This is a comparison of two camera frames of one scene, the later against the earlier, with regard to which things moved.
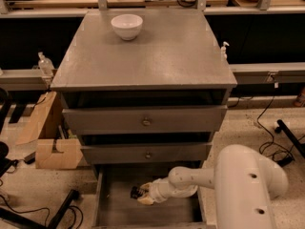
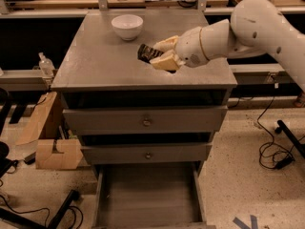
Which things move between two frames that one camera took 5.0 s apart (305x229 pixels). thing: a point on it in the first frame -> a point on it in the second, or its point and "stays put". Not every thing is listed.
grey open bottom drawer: x=114 y=208 stays put
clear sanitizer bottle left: x=46 y=66 stays put
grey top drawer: x=145 y=120 stays put
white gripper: x=155 y=190 -> x=190 y=48
